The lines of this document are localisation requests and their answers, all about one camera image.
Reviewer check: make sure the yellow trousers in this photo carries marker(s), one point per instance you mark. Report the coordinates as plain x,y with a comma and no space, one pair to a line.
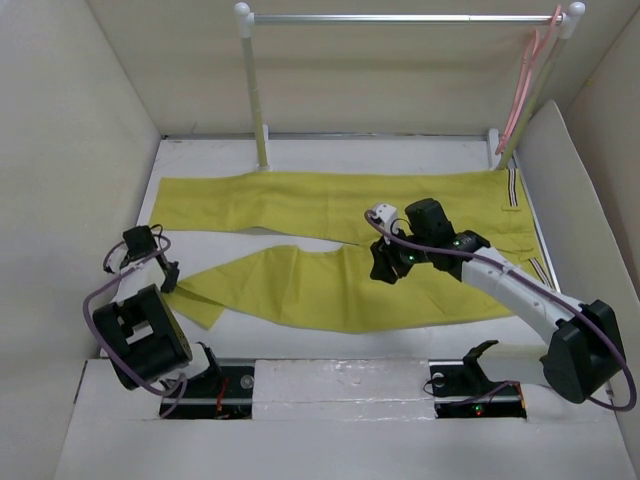
333,291

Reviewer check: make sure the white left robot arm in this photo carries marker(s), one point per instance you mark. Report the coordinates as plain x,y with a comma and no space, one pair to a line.
139,326

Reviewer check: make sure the white clothes rack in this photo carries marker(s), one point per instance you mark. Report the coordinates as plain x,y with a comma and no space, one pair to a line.
350,73

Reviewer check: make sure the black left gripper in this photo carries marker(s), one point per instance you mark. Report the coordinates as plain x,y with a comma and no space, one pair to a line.
168,285

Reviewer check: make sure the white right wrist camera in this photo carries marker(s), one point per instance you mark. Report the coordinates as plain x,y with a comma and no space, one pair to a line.
384,217

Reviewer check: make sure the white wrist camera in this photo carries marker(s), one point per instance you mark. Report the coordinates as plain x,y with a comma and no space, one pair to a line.
144,274
384,217

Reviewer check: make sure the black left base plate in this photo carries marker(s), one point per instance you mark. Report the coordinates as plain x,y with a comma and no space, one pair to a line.
227,395

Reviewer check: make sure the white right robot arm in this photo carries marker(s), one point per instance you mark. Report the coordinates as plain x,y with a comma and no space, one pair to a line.
584,345

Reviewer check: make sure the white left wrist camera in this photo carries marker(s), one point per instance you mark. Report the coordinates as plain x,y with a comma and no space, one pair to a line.
144,274

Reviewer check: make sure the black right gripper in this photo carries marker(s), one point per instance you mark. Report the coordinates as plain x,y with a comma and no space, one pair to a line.
384,257

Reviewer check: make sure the aluminium rail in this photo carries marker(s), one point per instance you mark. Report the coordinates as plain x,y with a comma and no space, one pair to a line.
515,162

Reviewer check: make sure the white side board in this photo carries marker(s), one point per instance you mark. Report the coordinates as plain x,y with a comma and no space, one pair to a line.
584,253

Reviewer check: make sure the pink clothes hanger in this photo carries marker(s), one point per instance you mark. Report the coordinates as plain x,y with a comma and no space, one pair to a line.
535,45

